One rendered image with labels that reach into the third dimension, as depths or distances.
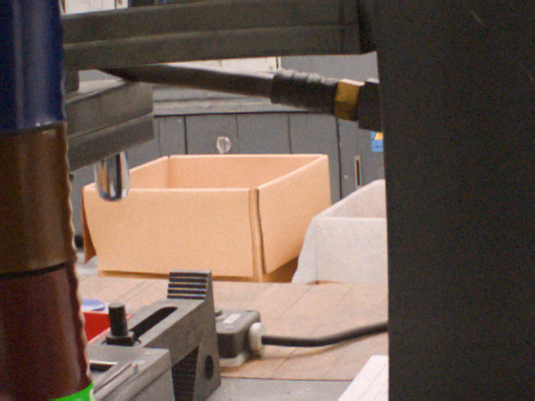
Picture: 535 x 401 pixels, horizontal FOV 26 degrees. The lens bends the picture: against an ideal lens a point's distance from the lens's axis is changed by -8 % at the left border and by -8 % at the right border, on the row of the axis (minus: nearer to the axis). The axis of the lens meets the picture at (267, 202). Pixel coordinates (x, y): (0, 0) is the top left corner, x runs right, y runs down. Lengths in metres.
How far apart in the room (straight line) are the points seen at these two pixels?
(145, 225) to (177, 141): 2.53
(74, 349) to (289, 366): 0.63
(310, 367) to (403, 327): 0.45
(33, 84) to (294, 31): 0.22
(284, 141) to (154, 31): 4.78
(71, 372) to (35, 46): 0.08
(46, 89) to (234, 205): 2.58
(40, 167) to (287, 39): 0.22
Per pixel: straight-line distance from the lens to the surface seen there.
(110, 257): 3.04
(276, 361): 0.94
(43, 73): 0.29
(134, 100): 0.64
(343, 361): 0.93
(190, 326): 0.82
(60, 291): 0.30
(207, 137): 5.41
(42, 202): 0.29
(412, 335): 0.47
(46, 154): 0.29
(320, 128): 5.23
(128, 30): 0.51
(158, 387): 0.67
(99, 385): 0.60
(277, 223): 2.95
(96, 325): 0.88
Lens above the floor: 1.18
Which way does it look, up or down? 10 degrees down
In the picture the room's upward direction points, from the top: 3 degrees counter-clockwise
